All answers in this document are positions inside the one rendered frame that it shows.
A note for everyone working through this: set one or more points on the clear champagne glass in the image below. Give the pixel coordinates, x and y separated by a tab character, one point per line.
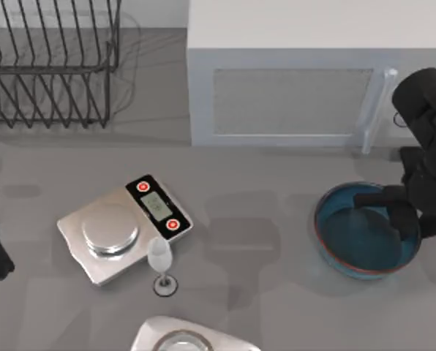
159	256

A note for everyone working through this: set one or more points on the pale microwave door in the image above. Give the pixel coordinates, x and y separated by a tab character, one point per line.
291	102

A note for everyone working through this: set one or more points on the microwave knob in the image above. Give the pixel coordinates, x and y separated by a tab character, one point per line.
398	119

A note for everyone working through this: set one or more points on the pale microwave oven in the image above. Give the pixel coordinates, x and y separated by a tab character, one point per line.
276	29

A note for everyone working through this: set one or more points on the silver kitchen scale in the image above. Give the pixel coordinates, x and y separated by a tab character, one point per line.
123	230
188	336

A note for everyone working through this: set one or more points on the blue bowl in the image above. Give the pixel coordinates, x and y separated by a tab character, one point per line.
353	241

